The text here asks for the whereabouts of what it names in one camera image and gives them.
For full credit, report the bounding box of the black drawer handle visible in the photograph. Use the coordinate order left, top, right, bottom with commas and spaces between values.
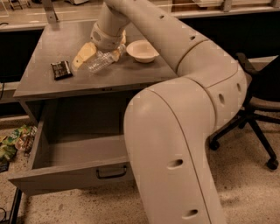
95, 165, 127, 179

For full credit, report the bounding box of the yellow sponge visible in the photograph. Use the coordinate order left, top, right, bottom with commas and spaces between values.
121, 30, 126, 45

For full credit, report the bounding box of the metal bracket post left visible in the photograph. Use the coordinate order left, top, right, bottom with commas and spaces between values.
42, 0, 59, 24

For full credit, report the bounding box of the black cable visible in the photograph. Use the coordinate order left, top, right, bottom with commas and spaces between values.
0, 81, 7, 103

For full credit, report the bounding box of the grey cabinet desk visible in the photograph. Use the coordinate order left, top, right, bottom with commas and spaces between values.
14, 21, 176, 122

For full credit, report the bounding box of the black table leg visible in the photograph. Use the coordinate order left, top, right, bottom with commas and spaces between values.
9, 188, 22, 224

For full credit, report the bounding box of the green snack bag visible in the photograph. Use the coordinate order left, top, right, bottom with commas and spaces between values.
0, 125, 31, 162

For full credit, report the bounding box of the grey open top drawer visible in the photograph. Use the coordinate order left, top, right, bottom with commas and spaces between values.
9, 91, 133, 196

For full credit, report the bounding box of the clear plastic water bottle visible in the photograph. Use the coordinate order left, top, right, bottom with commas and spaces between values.
87, 44, 126, 74

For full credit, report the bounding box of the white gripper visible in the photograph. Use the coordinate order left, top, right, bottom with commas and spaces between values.
72, 23, 123, 70

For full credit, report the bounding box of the black rxbar chocolate bar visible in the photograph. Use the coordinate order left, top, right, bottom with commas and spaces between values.
51, 61, 73, 81

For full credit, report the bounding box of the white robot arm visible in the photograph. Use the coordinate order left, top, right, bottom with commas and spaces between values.
91, 0, 248, 224

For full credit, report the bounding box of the black office chair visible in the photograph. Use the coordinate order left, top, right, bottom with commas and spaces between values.
209, 52, 280, 170

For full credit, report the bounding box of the white bowl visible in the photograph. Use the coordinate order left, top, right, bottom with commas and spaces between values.
126, 40, 159, 63

